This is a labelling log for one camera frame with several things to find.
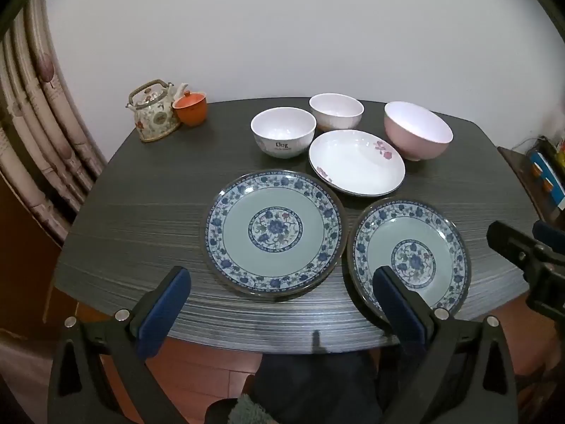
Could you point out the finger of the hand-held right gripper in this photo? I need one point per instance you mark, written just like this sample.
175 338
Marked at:
512 243
549 236

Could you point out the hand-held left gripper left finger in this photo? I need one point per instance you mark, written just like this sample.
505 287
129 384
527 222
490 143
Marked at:
161 313

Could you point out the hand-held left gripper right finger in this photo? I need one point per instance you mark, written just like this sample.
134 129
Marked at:
397 313

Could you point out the small blue floral plate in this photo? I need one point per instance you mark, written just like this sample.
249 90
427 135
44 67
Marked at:
410 234

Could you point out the large blue floral plate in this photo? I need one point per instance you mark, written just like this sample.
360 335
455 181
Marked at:
273 229

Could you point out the pink bowl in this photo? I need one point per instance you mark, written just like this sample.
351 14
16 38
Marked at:
415 130

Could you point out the white plate with pink flowers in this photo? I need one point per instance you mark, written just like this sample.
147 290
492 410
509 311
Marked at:
353 159

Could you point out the white bowl with patterned band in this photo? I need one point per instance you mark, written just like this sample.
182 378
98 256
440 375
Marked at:
335 112

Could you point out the white bowl with black print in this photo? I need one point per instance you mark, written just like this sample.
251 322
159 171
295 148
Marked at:
282 130

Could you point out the blue box with orange patches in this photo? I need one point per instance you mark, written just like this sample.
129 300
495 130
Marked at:
542 159

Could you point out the person's dark trousers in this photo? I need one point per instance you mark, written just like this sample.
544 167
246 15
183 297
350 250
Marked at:
309 388

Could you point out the green fuzzy cloth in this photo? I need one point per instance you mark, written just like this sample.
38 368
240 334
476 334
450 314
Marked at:
245 413

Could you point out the brown wooden cabinet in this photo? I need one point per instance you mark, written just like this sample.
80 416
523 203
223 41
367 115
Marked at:
22 251

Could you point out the floral ceramic teapot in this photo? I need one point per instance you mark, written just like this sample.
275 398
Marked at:
152 117

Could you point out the orange lidded cup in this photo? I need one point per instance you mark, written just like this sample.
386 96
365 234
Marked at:
190 110

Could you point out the beige patterned curtain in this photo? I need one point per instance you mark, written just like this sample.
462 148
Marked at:
35 119

